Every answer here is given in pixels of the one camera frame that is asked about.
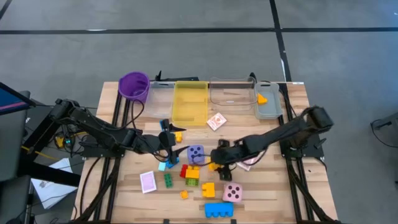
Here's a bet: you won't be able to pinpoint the pink playing card box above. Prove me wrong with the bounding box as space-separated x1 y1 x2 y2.
236 155 261 172

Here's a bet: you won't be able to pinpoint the red-white playing card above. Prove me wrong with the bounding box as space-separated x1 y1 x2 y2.
206 112 228 131

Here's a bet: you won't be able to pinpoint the blue heart toy block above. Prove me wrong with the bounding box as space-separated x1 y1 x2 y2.
165 157 180 169

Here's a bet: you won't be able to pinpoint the white paper sheets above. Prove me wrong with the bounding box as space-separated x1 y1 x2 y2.
30 157 78 210

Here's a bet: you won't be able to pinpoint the yellow translucent plastic bin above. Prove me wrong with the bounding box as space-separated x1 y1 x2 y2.
171 80 209 127

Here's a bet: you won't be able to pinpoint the purple foam die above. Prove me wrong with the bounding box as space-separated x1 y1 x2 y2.
187 144 205 165

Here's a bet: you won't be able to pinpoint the large yellow building brick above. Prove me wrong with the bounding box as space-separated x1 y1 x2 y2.
201 182 216 198

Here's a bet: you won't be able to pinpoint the large blue toy block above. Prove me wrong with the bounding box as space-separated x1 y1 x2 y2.
204 202 234 218

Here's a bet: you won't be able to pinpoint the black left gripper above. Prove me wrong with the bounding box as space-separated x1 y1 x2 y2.
154 119 191 164

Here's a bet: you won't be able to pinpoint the lime green toy brick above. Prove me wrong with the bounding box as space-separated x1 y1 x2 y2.
185 166 200 180

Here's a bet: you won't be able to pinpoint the large clear plastic bin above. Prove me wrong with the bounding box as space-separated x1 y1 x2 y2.
209 76 257 112

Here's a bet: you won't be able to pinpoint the pink foam die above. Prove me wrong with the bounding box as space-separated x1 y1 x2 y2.
222 182 244 203

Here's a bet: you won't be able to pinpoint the small clear plastic bin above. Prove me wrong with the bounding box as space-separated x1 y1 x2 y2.
144 81 177 119

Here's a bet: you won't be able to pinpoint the grey plastic bin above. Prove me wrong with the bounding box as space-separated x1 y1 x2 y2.
254 82 284 121

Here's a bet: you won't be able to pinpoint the purple plastic bucket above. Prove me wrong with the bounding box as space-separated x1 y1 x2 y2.
118 71 151 103

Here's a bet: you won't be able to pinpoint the computer monitor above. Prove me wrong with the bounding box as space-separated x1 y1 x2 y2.
0 82 35 116

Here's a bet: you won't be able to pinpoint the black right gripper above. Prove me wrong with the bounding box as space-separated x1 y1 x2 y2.
192 139 249 181

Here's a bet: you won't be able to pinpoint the pink playing card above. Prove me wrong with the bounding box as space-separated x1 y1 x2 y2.
139 170 157 194

